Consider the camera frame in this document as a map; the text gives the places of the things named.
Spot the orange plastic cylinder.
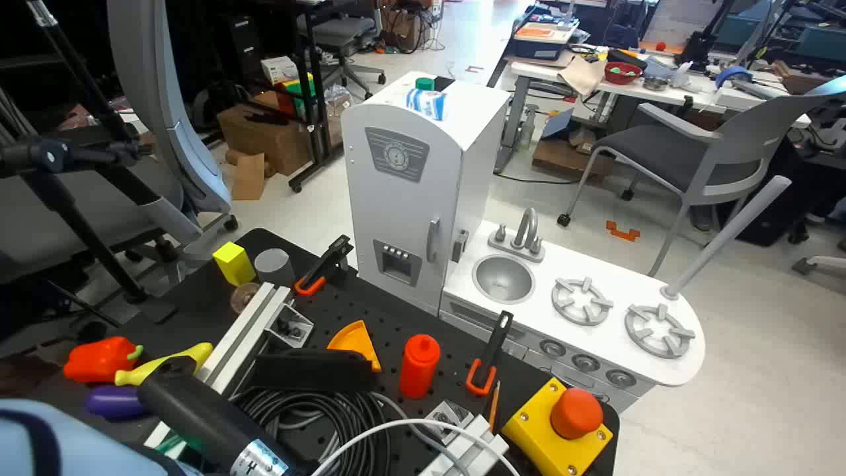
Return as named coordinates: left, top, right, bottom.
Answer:
left=397, top=330, right=443, bottom=402

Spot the grey cylinder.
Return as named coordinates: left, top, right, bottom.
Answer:
left=252, top=245, right=295, bottom=285

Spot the grey chair with armrests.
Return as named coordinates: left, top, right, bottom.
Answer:
left=555, top=75, right=846, bottom=281

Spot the yellow block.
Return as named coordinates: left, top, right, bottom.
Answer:
left=212, top=240, right=260, bottom=289

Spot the silver toy faucet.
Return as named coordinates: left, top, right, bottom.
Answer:
left=487, top=205, right=548, bottom=261

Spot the blue and orange box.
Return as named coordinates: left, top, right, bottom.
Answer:
left=508, top=6, right=585, bottom=64

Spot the yellow toy banana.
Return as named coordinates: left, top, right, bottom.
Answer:
left=113, top=342, right=217, bottom=392

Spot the black office chair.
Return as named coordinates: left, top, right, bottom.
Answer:
left=307, top=0, right=392, bottom=100

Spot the orange toy pepper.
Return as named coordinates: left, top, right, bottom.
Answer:
left=60, top=332, right=142, bottom=385

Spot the yellow emergency stop button box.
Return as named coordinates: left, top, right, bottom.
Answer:
left=500, top=376, right=615, bottom=476

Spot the white cable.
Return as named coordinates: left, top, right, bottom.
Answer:
left=310, top=416, right=524, bottom=476

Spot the black cylinder with silver collar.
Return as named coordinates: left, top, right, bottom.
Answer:
left=134, top=356, right=298, bottom=476

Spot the grey toy stove burner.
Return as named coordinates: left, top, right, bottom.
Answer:
left=551, top=274, right=615, bottom=328
left=622, top=302, right=699, bottom=359

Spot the green box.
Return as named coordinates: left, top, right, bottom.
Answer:
left=281, top=75, right=318, bottom=122

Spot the large cardboard box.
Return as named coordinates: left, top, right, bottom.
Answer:
left=213, top=89, right=314, bottom=178

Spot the cluttered white table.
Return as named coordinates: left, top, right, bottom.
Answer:
left=491, top=49, right=796, bottom=180

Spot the grey curved panel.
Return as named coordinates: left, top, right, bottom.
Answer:
left=102, top=0, right=236, bottom=213

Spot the brown round disc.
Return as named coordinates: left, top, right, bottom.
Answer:
left=228, top=281, right=262, bottom=314

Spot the black metal rack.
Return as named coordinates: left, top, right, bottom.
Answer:
left=286, top=0, right=354, bottom=195

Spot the small cardboard box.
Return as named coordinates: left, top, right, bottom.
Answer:
left=223, top=147, right=269, bottom=204

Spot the white rod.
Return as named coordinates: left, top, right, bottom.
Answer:
left=659, top=172, right=796, bottom=305

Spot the white box with blue stripes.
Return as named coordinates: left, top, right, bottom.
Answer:
left=405, top=75, right=450, bottom=124

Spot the coiled black cable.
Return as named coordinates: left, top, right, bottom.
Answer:
left=229, top=385, right=417, bottom=476

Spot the red bowl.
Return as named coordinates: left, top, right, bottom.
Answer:
left=603, top=59, right=647, bottom=86

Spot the purple toy eggplant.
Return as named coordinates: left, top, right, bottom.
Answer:
left=85, top=384, right=154, bottom=422

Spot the white toy kitchen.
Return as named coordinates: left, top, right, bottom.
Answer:
left=338, top=71, right=708, bottom=416

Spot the orange cone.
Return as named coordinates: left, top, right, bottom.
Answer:
left=326, top=317, right=385, bottom=376

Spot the aluminium extrusion bar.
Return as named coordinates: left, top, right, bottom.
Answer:
left=141, top=281, right=295, bottom=451

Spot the thin orange stick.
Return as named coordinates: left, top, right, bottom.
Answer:
left=487, top=379, right=504, bottom=433

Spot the small orange bracket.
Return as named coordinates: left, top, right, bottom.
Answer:
left=603, top=219, right=643, bottom=243

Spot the silver toy sink bowl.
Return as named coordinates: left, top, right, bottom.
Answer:
left=471, top=254, right=536, bottom=305

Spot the black tripod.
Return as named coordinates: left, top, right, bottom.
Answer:
left=0, top=0, right=180, bottom=306

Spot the flat cardboard box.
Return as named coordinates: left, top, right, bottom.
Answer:
left=529, top=122, right=610, bottom=186

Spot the black and orange clamp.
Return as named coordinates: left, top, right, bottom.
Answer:
left=290, top=233, right=356, bottom=302
left=463, top=309, right=516, bottom=399

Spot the black foam block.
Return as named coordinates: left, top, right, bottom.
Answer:
left=236, top=350, right=383, bottom=396

